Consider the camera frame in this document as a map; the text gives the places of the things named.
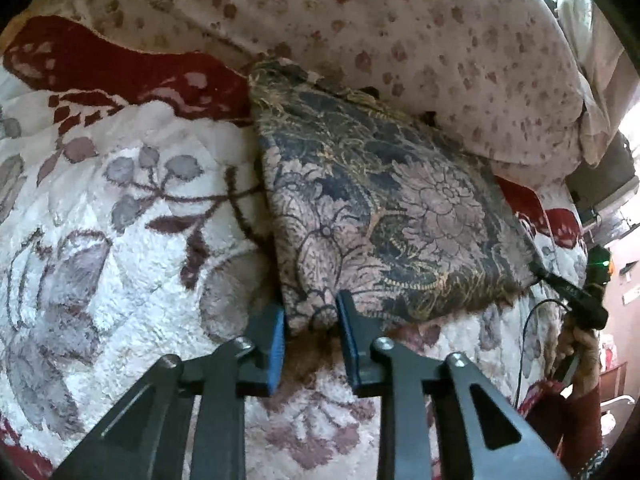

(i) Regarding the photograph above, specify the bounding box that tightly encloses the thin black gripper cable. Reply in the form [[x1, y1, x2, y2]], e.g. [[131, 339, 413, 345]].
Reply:
[[514, 298, 572, 407]]

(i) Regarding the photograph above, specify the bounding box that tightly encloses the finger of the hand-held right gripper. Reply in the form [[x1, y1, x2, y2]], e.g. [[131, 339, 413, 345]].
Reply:
[[534, 264, 609, 330]]

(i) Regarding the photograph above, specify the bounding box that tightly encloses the person's right hand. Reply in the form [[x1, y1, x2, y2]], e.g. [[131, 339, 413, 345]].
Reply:
[[556, 326, 602, 387]]

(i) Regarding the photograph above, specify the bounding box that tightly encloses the red and white fleece blanket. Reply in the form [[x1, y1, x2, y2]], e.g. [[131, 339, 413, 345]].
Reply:
[[0, 15, 588, 480]]

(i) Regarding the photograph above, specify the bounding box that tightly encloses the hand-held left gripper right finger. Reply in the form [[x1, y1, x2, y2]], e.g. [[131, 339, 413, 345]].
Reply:
[[336, 290, 571, 480]]

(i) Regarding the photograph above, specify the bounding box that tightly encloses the dark floral patterned cloth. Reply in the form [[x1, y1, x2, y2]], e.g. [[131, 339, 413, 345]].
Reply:
[[248, 57, 546, 336]]

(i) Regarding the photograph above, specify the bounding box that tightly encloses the brown wooden cabinet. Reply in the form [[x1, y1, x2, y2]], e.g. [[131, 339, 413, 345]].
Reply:
[[600, 364, 630, 403]]

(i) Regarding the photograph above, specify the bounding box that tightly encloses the person's right forearm red sleeve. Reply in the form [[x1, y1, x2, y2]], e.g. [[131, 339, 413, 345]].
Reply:
[[524, 380, 609, 467]]

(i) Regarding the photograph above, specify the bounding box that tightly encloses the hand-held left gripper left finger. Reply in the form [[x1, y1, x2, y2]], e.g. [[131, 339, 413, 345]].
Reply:
[[50, 302, 287, 480]]

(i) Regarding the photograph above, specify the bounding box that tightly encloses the beige pillow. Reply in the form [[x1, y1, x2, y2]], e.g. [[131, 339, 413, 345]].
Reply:
[[550, 0, 632, 167]]

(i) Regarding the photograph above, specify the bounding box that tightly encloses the rose print quilt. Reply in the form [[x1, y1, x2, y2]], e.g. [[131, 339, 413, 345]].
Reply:
[[30, 0, 586, 171]]

